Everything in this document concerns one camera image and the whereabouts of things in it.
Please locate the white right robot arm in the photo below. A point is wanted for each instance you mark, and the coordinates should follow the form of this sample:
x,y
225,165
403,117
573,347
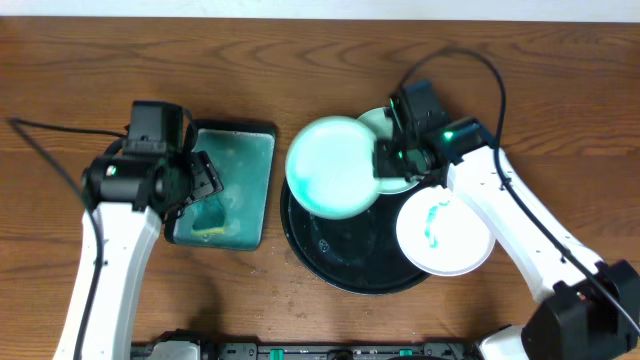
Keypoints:
x,y
474,200

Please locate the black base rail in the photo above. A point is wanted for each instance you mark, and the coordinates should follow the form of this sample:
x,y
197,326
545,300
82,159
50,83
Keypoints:
x,y
184,344

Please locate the mint green plate with stain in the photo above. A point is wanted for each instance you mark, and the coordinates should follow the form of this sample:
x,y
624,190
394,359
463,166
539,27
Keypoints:
x,y
383,121

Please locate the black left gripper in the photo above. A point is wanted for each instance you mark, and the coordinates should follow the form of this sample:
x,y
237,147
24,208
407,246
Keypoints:
x,y
201,176

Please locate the green yellow sponge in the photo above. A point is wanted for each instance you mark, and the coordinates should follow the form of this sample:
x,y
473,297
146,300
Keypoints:
x,y
209,217

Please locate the pale green plate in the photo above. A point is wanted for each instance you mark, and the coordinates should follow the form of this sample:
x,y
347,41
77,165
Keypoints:
x,y
329,168

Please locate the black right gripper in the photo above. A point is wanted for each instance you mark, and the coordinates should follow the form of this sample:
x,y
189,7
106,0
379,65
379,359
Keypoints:
x,y
381,163

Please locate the white plate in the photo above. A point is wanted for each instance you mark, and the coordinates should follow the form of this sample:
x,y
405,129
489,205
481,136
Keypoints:
x,y
441,235

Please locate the round black tray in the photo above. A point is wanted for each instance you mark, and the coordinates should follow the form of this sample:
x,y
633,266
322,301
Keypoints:
x,y
361,254

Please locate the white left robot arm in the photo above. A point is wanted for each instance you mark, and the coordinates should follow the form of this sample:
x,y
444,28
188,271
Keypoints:
x,y
116,246

